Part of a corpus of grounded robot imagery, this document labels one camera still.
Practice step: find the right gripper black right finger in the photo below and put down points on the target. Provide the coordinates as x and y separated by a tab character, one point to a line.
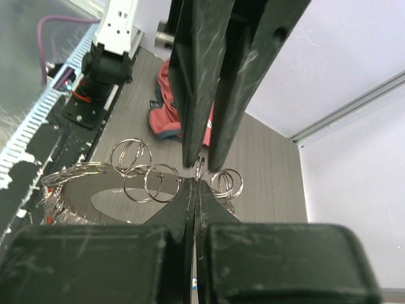
278	262

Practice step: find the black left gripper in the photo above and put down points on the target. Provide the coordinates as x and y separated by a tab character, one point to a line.
199	29

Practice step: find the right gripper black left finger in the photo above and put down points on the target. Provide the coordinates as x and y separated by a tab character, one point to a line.
148	263

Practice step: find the metal disc with keyrings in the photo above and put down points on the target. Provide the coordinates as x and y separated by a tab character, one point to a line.
70	194

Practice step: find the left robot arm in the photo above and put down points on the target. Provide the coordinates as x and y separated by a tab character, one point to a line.
109	62

